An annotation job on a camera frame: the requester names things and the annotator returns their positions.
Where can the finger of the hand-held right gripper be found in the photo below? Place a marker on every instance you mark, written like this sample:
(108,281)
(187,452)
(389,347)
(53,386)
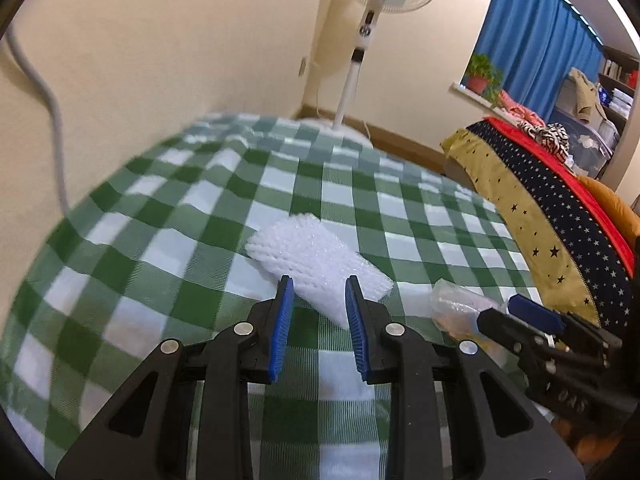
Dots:
(535,312)
(505,330)

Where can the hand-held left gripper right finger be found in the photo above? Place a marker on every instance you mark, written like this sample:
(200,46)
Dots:
(356,330)

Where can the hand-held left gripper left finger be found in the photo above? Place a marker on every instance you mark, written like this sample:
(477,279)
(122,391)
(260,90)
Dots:
(282,325)

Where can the clear plastic bag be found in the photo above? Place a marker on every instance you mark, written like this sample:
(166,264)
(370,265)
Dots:
(455,302)

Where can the red navy star-print blanket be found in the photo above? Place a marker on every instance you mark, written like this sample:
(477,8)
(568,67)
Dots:
(530,200)

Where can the orange pillow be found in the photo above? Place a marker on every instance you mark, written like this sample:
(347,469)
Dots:
(615,200)

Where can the green checked tablecloth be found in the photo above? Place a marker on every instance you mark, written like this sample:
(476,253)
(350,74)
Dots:
(150,260)

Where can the clear storage box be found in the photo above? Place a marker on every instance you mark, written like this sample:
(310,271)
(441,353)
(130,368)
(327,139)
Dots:
(590,155)

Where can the pink cloth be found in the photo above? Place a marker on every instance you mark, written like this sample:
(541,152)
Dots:
(520,110)

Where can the beige coat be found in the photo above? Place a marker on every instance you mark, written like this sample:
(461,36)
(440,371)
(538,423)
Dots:
(585,95)

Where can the white windowsill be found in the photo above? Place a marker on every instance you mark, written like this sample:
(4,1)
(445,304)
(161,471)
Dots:
(475,96)

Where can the potted green plant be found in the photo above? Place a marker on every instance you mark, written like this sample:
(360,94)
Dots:
(479,82)

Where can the brown bookshelf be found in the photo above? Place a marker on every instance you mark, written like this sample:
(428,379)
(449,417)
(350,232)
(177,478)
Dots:
(617,70)

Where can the blue curtain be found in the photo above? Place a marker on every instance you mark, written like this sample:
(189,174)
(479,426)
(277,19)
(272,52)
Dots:
(530,25)

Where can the white standing fan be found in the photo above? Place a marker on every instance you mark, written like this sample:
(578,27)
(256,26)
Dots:
(370,15)

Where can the white wall outlet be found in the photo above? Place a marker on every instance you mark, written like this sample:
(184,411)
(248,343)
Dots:
(302,66)

